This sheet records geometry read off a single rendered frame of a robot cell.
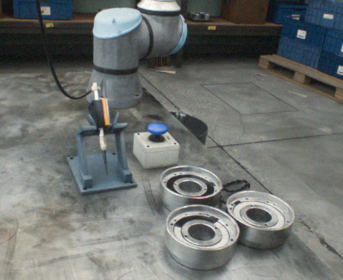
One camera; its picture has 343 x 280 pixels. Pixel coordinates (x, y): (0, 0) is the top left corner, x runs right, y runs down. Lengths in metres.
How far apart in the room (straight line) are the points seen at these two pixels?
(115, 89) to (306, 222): 1.42
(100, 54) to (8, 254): 0.60
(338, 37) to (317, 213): 2.42
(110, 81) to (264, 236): 0.61
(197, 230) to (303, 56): 4.16
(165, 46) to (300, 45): 3.66
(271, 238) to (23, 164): 0.47
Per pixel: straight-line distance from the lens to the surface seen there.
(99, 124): 0.74
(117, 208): 0.70
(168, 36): 1.15
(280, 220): 0.69
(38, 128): 0.98
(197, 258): 0.58
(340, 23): 4.42
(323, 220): 2.30
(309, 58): 4.67
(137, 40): 1.08
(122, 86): 1.08
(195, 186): 0.74
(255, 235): 0.64
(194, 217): 0.65
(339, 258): 2.09
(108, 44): 1.06
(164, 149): 0.81
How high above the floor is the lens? 1.20
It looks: 25 degrees down
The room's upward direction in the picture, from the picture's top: 6 degrees clockwise
